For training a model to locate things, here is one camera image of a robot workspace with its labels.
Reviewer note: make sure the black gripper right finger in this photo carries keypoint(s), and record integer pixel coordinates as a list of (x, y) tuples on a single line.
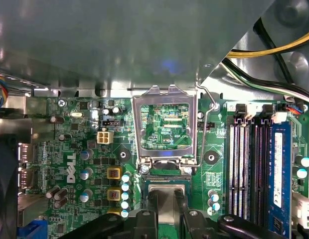
[(194, 224)]

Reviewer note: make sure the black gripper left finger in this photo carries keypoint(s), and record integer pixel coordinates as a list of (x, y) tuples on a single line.
[(144, 224)]

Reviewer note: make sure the silver CPU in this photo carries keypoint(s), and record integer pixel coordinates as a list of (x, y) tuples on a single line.
[(167, 206)]

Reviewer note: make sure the metal socket cover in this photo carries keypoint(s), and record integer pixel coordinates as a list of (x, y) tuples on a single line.
[(147, 99)]

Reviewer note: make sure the CPU socket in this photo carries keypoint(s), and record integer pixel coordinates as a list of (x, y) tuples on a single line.
[(169, 178)]

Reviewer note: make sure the RAM slot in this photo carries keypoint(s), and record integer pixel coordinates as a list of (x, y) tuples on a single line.
[(245, 161), (234, 161), (260, 161)]

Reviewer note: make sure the green motherboard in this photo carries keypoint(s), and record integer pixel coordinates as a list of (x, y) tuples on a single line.
[(119, 139)]

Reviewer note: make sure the white four-pin connector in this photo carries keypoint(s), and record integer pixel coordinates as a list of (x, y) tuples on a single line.
[(104, 137)]

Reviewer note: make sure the blue RAM stick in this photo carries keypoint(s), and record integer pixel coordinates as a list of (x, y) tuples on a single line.
[(281, 174)]

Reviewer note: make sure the white plastic connector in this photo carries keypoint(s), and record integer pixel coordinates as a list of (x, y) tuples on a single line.
[(304, 211)]

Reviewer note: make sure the blue VGA port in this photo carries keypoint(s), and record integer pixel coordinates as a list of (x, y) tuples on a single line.
[(32, 229)]

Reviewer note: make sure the metal rear port block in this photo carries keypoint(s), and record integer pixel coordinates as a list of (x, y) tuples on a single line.
[(26, 159)]

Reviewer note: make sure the black case fan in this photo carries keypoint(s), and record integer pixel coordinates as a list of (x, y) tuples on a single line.
[(3, 186)]

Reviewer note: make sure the grey power supply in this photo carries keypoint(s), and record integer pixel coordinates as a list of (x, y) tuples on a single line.
[(119, 37)]

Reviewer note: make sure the black PC case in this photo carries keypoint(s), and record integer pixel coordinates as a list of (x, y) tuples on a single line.
[(299, 15)]

